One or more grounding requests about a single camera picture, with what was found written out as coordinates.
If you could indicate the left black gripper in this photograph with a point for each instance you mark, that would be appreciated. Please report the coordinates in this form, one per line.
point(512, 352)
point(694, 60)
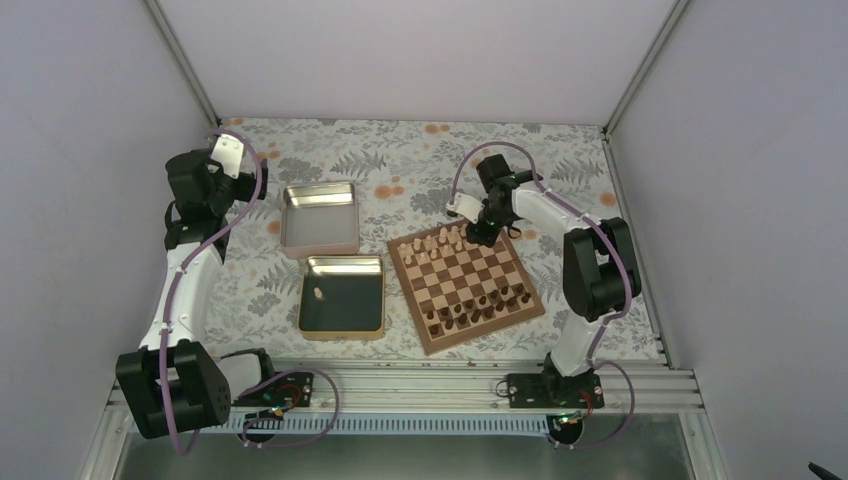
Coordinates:
point(247, 191)

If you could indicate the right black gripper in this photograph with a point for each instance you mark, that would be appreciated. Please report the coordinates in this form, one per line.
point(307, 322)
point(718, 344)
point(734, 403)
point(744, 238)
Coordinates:
point(475, 235)

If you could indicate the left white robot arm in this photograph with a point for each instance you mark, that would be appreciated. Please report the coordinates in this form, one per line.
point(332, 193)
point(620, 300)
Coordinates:
point(171, 383)

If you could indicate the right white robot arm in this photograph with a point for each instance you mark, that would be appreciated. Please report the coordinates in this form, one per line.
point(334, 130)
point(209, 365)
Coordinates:
point(600, 275)

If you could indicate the wooden chess board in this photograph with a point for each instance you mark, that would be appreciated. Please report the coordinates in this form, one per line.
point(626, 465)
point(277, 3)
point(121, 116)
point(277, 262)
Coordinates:
point(457, 291)

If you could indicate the gold tin with pieces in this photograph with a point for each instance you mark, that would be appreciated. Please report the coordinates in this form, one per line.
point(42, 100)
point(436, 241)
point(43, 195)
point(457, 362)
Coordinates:
point(353, 306)

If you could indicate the floral table mat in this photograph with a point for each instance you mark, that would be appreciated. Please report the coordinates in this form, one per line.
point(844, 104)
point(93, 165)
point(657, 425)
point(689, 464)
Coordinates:
point(403, 173)

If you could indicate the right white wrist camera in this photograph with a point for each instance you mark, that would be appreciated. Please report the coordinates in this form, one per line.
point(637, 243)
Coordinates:
point(465, 206)

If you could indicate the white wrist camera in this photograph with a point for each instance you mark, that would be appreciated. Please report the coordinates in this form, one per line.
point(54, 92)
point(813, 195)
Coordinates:
point(465, 206)
point(228, 153)

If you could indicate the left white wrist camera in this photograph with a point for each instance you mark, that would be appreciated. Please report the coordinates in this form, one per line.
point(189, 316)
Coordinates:
point(228, 153)

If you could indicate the aluminium corner frame post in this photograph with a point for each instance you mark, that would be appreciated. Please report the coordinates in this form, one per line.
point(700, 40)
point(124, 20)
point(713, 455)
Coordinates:
point(169, 37)

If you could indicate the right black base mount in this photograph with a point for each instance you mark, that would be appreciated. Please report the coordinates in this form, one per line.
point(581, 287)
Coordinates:
point(543, 391)

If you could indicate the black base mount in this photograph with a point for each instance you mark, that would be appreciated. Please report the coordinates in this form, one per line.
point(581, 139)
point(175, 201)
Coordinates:
point(245, 369)
point(543, 391)

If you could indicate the aluminium front rail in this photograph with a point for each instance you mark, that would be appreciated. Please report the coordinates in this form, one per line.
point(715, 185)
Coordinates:
point(455, 397)

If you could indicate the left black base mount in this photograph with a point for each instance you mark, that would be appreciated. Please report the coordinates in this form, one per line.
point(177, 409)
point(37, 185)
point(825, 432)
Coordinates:
point(245, 369)

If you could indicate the right aluminium frame post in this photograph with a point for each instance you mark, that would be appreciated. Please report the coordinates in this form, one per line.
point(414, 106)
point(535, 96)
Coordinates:
point(666, 30)

